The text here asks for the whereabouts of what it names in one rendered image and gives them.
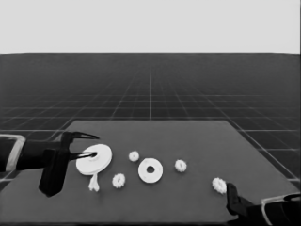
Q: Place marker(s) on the larger white gear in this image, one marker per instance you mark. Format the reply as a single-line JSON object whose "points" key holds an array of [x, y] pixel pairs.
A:
{"points": [[215, 183]]}

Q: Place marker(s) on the small white T-shaped piece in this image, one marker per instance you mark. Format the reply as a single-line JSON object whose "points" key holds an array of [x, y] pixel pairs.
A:
{"points": [[94, 185]]}

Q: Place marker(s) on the large thick white disc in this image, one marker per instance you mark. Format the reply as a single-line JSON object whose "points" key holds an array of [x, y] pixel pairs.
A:
{"points": [[86, 166]]}

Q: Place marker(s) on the small white gear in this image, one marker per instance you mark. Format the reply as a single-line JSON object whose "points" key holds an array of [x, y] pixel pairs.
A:
{"points": [[137, 156], [122, 181], [184, 166]]}

